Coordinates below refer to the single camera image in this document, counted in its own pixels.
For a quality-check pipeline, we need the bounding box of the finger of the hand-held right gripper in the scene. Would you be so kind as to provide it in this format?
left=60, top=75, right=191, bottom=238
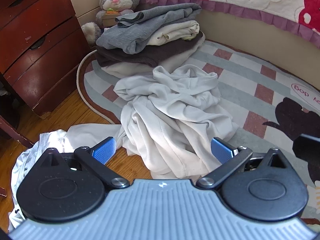
left=292, top=134, right=320, bottom=160

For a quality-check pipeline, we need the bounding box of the checked rug with dog print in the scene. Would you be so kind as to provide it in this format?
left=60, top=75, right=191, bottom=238
left=77, top=39, right=320, bottom=230

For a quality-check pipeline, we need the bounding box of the beige bed frame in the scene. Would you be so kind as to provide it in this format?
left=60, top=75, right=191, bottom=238
left=200, top=9, right=320, bottom=93

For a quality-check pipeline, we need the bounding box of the cream bedside cabinet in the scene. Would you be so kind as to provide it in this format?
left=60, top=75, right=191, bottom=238
left=67, top=0, right=106, bottom=28

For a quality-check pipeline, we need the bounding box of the light grey crumpled garment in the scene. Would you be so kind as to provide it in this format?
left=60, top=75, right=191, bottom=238
left=9, top=129, right=75, bottom=232

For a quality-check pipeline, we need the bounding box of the grey folded garment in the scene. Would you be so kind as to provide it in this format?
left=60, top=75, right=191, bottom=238
left=96, top=3, right=202, bottom=54

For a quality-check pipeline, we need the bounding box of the dark wooden furniture leg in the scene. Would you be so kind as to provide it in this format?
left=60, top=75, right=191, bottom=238
left=0, top=115, right=34, bottom=148

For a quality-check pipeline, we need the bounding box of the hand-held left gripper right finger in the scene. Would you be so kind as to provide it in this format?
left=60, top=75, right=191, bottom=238
left=196, top=137, right=289, bottom=189

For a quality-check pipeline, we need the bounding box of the red-brown wooden dresser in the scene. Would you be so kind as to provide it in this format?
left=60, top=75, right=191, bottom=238
left=0, top=0, right=92, bottom=117

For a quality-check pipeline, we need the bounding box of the cream folded garment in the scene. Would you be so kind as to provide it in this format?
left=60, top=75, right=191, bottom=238
left=147, top=20, right=200, bottom=47

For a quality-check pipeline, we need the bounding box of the dark brown folded garment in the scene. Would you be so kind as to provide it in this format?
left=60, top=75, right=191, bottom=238
left=96, top=31, right=206, bottom=68

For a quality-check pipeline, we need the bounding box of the white hoodie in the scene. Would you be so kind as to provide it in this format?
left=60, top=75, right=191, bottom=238
left=67, top=64, right=239, bottom=179

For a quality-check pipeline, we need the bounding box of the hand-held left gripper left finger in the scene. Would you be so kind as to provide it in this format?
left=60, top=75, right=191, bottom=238
left=41, top=137, right=130, bottom=189

